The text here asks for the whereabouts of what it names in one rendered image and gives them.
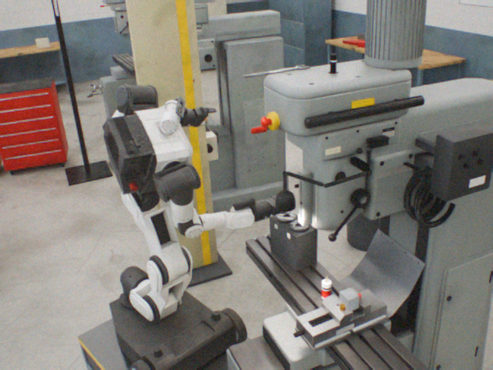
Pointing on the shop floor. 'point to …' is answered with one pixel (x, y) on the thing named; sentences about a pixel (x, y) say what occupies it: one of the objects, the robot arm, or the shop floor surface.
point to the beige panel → (188, 85)
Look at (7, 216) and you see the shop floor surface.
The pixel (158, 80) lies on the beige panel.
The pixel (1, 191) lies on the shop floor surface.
